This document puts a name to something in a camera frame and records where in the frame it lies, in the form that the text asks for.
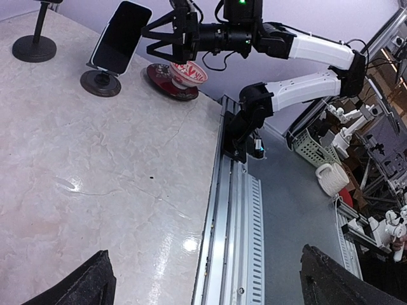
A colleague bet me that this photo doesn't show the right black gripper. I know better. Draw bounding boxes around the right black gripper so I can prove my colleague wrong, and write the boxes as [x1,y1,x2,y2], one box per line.
[141,1,263,63]

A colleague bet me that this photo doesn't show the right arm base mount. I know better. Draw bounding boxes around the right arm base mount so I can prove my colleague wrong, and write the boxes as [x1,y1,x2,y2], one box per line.
[221,107,265,164]

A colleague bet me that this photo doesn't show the dark red saucer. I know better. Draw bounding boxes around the dark red saucer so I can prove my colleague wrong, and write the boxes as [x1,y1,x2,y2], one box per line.
[146,64,199,101]

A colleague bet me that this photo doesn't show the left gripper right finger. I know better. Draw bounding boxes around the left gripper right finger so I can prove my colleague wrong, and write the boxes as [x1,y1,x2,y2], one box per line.
[300,244,404,305]

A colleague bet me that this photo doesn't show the operator dark skinned hand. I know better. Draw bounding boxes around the operator dark skinned hand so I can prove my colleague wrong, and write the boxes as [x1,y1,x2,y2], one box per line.
[391,235,407,253]

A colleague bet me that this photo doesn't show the white ribbed mug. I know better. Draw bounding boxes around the white ribbed mug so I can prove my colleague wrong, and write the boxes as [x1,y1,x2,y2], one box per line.
[315,163,350,197]

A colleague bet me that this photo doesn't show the black pole phone stand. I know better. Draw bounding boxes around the black pole phone stand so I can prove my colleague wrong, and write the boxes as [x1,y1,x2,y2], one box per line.
[11,0,63,63]

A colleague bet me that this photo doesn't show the white slotted storage basket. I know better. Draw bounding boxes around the white slotted storage basket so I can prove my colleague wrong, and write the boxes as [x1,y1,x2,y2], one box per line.
[293,129,340,168]

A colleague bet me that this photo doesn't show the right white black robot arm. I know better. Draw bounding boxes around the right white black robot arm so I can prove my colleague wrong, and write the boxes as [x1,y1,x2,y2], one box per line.
[136,0,369,132]

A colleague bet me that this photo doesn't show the red patterned bowl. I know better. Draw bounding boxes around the red patterned bowl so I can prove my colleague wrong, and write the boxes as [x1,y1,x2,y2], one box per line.
[169,62,208,90]

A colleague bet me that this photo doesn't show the white small robot arm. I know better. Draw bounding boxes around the white small robot arm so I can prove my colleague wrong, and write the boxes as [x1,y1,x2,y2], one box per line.
[293,106,404,304]

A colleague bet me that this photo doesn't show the blue cased bottom phone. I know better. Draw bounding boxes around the blue cased bottom phone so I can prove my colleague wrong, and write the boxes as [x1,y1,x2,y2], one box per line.
[89,1,153,75]

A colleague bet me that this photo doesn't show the red round cushion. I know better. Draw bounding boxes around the red round cushion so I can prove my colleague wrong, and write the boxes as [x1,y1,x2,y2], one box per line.
[338,187,354,208]

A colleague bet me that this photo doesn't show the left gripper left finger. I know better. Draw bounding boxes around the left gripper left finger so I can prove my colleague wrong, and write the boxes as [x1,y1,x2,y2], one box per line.
[25,250,115,305]

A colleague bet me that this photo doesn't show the right flat black phone stand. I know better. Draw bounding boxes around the right flat black phone stand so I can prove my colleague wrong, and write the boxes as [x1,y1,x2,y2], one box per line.
[80,62,121,97]

